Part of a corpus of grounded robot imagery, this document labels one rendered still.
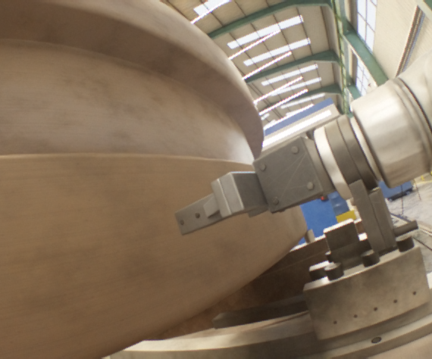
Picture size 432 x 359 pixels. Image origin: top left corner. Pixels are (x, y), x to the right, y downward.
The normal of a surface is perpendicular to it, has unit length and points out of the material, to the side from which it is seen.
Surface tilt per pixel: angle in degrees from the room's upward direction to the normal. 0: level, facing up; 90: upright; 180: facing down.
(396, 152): 112
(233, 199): 90
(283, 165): 90
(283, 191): 90
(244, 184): 90
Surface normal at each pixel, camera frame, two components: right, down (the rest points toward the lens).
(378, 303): -0.42, -0.07
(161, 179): 0.70, -0.39
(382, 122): -0.67, -0.09
